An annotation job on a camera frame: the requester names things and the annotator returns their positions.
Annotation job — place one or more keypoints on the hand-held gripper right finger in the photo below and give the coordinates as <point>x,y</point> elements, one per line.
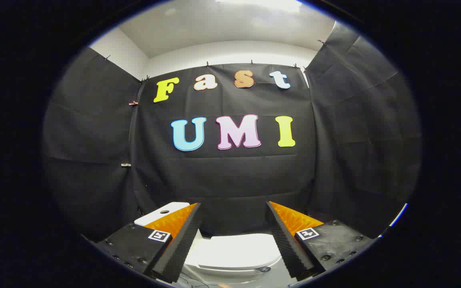
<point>284,244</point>

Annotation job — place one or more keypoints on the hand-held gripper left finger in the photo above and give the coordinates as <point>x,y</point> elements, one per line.
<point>182,248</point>

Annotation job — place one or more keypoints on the white toilet lid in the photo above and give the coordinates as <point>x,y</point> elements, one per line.
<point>234,250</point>

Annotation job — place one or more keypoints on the white toilet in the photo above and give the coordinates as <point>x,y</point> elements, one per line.
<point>162,212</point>

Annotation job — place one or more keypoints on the black backdrop cloth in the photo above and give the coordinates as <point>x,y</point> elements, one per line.
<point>234,180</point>

